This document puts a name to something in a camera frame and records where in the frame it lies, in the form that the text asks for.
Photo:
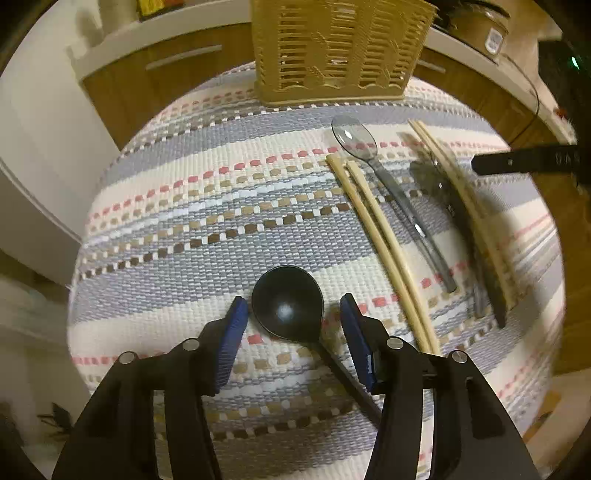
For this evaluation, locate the striped woven placemat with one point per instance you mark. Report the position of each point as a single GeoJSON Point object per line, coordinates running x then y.
{"type": "Point", "coordinates": [184, 230]}

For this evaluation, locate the beige rice cooker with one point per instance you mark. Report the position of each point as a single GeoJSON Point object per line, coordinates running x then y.
{"type": "Point", "coordinates": [475, 27]}

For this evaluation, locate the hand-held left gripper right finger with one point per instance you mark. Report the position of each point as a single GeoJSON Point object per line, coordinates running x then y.
{"type": "Point", "coordinates": [358, 337]}

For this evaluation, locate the beige plastic utensil basket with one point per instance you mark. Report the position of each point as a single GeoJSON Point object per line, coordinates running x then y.
{"type": "Point", "coordinates": [277, 94]}

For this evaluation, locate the clear grey plastic spoon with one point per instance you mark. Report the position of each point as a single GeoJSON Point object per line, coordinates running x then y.
{"type": "Point", "coordinates": [431, 182]}
{"type": "Point", "coordinates": [355, 138]}

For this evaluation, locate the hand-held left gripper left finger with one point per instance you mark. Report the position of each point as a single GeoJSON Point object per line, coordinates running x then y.
{"type": "Point", "coordinates": [233, 332]}

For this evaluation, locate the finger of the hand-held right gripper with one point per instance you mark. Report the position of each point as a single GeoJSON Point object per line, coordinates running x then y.
{"type": "Point", "coordinates": [508, 160]}

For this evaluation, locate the bamboo chopstick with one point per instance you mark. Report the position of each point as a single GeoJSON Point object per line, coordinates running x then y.
{"type": "Point", "coordinates": [388, 268]}
{"type": "Point", "coordinates": [461, 187]}
{"type": "Point", "coordinates": [401, 264]}
{"type": "Point", "coordinates": [472, 185]}

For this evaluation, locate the black plastic spoon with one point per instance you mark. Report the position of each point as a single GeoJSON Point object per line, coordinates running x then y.
{"type": "Point", "coordinates": [286, 304]}

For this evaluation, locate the white side panel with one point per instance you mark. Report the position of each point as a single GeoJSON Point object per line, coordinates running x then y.
{"type": "Point", "coordinates": [46, 161]}

